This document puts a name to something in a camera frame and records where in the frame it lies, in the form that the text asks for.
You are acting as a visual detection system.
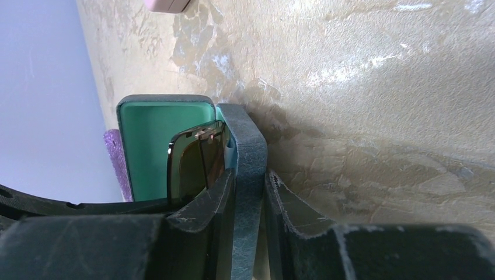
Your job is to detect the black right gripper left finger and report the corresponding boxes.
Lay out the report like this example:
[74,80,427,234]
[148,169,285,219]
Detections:
[1,170,235,279]

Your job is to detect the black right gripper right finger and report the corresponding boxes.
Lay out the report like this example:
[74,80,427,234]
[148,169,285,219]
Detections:
[264,171,494,279]

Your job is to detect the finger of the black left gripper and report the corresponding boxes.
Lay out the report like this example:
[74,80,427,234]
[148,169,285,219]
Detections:
[1,185,178,221]

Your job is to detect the brown frame glasses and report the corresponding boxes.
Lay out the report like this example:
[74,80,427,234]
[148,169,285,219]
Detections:
[167,120,226,205]

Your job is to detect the grey glasses case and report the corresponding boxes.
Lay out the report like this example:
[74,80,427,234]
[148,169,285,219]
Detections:
[116,93,269,280]

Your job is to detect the pink glasses case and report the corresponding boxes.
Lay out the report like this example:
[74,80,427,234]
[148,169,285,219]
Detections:
[144,0,190,14]

